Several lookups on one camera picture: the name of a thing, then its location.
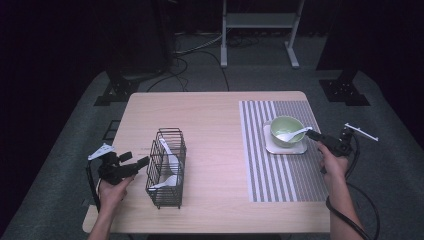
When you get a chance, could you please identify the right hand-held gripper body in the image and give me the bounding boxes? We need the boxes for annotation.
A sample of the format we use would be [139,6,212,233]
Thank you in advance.
[321,122,380,158]

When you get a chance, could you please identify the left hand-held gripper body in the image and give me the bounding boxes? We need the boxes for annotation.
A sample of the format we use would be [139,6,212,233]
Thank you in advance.
[87,143,141,186]

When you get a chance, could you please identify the white ceramic spoon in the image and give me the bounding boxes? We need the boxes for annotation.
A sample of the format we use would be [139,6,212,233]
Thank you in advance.
[159,138,180,176]
[147,174,179,192]
[275,126,314,143]

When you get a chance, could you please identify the green bowl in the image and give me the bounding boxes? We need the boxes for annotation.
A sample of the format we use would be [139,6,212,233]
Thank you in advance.
[269,115,306,149]

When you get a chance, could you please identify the black wire basket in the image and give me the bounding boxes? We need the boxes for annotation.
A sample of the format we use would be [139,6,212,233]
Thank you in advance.
[145,127,188,210]

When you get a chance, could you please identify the person's right hand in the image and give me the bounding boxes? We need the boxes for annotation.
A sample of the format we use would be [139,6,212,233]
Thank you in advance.
[316,141,350,184]

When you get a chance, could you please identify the person's left hand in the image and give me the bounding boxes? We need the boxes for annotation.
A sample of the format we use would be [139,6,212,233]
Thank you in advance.
[98,175,136,214]

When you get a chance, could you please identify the white square plate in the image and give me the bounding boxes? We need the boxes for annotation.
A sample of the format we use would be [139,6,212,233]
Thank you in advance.
[263,121,308,155]

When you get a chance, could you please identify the black stand base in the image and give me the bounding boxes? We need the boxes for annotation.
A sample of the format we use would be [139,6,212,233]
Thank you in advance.
[93,70,141,107]
[318,69,371,107]

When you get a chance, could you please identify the grey striped placemat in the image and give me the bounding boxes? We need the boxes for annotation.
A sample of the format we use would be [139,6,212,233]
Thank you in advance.
[238,99,330,203]

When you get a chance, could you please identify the white metal stand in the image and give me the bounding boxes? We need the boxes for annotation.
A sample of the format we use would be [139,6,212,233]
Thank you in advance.
[220,0,306,70]

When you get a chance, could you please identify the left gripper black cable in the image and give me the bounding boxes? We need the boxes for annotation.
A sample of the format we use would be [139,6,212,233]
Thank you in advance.
[85,162,102,213]

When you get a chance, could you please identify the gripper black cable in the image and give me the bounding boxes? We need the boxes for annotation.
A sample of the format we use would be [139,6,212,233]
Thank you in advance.
[325,132,381,240]
[85,162,102,213]

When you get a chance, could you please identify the black frame on floor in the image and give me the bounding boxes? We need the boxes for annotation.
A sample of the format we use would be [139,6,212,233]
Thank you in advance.
[102,119,121,141]

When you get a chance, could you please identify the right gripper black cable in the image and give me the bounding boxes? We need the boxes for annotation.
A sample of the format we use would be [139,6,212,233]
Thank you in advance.
[325,132,381,240]

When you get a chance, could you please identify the black floor cable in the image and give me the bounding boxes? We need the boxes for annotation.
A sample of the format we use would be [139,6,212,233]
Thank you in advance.
[146,49,231,93]

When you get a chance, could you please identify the grey floor cable bundle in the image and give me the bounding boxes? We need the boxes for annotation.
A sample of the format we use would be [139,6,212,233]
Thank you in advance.
[173,33,224,57]

